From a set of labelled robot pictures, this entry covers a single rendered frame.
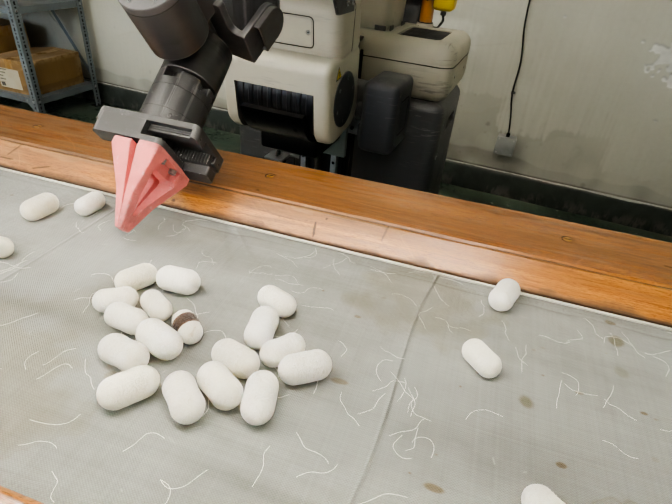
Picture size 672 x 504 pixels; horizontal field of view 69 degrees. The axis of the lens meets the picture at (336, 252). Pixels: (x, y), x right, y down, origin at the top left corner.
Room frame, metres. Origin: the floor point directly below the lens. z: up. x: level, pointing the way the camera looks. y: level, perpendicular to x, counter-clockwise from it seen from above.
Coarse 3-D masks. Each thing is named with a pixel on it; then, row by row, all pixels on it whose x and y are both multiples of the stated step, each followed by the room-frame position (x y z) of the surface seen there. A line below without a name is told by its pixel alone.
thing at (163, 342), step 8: (144, 320) 0.25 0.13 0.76; (152, 320) 0.25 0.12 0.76; (160, 320) 0.26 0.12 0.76; (136, 328) 0.25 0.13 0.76; (144, 328) 0.24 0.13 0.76; (152, 328) 0.24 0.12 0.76; (160, 328) 0.24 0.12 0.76; (168, 328) 0.25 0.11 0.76; (136, 336) 0.24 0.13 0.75; (144, 336) 0.24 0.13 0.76; (152, 336) 0.24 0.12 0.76; (160, 336) 0.24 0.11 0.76; (168, 336) 0.24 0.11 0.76; (176, 336) 0.24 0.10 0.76; (144, 344) 0.24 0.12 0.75; (152, 344) 0.23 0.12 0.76; (160, 344) 0.23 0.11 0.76; (168, 344) 0.23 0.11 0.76; (176, 344) 0.24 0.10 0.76; (152, 352) 0.23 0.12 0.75; (160, 352) 0.23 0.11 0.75; (168, 352) 0.23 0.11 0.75; (176, 352) 0.23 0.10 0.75
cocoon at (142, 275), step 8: (144, 264) 0.32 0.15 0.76; (120, 272) 0.31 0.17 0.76; (128, 272) 0.31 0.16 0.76; (136, 272) 0.31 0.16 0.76; (144, 272) 0.31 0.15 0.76; (152, 272) 0.31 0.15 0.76; (120, 280) 0.30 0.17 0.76; (128, 280) 0.30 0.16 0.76; (136, 280) 0.30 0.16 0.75; (144, 280) 0.31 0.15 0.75; (152, 280) 0.31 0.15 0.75; (136, 288) 0.30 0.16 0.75
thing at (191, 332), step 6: (180, 312) 0.27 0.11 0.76; (192, 312) 0.27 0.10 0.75; (174, 318) 0.26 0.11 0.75; (186, 324) 0.26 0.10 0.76; (192, 324) 0.26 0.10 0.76; (198, 324) 0.26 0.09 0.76; (180, 330) 0.25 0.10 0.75; (186, 330) 0.25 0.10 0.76; (192, 330) 0.25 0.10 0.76; (198, 330) 0.25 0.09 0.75; (186, 336) 0.25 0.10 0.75; (192, 336) 0.25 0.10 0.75; (198, 336) 0.25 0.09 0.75; (186, 342) 0.25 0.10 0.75; (192, 342) 0.25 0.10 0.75
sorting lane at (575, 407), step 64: (0, 192) 0.45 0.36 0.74; (64, 192) 0.46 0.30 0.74; (64, 256) 0.34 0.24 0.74; (128, 256) 0.35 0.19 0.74; (192, 256) 0.36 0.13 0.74; (256, 256) 0.37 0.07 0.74; (320, 256) 0.38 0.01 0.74; (0, 320) 0.26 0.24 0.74; (64, 320) 0.27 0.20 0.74; (320, 320) 0.29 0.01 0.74; (384, 320) 0.30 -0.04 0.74; (448, 320) 0.31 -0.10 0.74; (512, 320) 0.31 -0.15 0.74; (576, 320) 0.32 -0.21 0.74; (640, 320) 0.33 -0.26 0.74; (0, 384) 0.20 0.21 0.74; (64, 384) 0.21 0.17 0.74; (320, 384) 0.23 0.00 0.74; (384, 384) 0.23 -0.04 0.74; (448, 384) 0.24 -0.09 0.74; (512, 384) 0.24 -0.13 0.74; (576, 384) 0.25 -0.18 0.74; (640, 384) 0.26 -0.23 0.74; (0, 448) 0.16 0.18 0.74; (64, 448) 0.16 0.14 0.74; (128, 448) 0.17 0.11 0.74; (192, 448) 0.17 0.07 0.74; (256, 448) 0.17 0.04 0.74; (320, 448) 0.18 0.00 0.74; (384, 448) 0.18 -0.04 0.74; (448, 448) 0.19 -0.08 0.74; (512, 448) 0.19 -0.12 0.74; (576, 448) 0.20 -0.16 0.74; (640, 448) 0.20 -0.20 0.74
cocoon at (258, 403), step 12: (264, 372) 0.21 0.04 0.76; (252, 384) 0.20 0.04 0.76; (264, 384) 0.21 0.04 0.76; (276, 384) 0.21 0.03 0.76; (252, 396) 0.20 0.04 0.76; (264, 396) 0.20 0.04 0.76; (276, 396) 0.20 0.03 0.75; (240, 408) 0.19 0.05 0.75; (252, 408) 0.19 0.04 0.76; (264, 408) 0.19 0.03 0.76; (252, 420) 0.18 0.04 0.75; (264, 420) 0.19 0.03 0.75
